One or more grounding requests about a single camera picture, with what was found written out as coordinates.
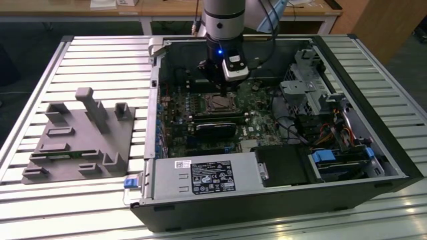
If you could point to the blue disk carrier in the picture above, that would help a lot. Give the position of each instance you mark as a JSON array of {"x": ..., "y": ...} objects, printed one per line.
[{"x": 323, "y": 156}]

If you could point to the gray power supply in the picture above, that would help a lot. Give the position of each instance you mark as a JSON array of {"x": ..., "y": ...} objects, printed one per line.
[{"x": 167, "y": 180}]

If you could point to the graphics card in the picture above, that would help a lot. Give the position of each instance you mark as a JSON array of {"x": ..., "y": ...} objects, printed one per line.
[{"x": 215, "y": 130}]

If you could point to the black power supply label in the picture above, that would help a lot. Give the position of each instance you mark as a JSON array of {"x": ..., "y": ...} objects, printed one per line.
[{"x": 214, "y": 177}]

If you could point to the black PC case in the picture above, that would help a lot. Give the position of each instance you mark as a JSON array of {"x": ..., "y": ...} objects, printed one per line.
[{"x": 267, "y": 207}]

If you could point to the green motherboard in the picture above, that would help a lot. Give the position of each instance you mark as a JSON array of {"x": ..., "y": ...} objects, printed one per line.
[{"x": 261, "y": 125}]

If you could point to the wooden desk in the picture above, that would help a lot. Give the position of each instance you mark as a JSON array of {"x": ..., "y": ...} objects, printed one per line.
[{"x": 150, "y": 10}]

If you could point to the metal drive cage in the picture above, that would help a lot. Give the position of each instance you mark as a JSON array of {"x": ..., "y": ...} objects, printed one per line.
[{"x": 301, "y": 86}]

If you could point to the white box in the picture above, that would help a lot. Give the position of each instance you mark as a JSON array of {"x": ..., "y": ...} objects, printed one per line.
[{"x": 103, "y": 4}]

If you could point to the blue case latch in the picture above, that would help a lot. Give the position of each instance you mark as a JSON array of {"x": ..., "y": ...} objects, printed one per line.
[{"x": 131, "y": 182}]

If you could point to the silver chipset heatsink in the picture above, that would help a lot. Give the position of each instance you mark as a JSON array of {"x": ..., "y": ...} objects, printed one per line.
[{"x": 250, "y": 145}]

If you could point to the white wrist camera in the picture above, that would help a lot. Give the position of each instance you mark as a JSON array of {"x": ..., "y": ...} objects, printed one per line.
[{"x": 235, "y": 70}]

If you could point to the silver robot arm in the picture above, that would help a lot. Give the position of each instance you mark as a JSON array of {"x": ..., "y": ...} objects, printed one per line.
[{"x": 223, "y": 20}]

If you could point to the gray parts rack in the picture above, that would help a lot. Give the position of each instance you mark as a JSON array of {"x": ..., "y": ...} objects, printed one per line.
[{"x": 83, "y": 140}]

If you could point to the wooden cabinet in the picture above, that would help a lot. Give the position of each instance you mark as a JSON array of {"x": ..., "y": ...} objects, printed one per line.
[{"x": 383, "y": 25}]

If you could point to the blue disk bay latch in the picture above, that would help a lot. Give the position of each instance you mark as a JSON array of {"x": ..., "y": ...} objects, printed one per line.
[{"x": 369, "y": 155}]

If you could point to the CPU socket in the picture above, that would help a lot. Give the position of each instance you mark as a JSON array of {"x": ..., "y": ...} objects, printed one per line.
[{"x": 209, "y": 110}]

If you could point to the white barcode sticker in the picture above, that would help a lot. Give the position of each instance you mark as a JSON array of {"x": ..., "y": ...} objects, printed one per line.
[{"x": 182, "y": 164}]

